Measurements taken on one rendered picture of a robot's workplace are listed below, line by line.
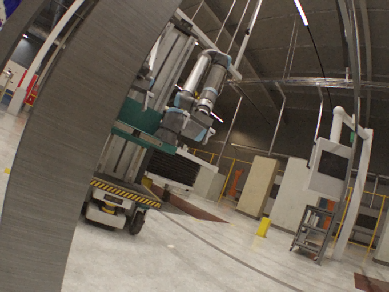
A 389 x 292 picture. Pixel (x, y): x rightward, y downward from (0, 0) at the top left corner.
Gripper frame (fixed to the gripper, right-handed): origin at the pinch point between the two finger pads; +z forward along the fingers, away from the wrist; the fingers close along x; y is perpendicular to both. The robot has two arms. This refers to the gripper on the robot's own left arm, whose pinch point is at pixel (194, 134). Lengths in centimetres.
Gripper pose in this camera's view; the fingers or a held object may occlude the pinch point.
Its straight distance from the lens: 103.4
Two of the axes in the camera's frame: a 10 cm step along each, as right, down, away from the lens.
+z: -2.9, 7.9, -5.4
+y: 4.9, -3.6, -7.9
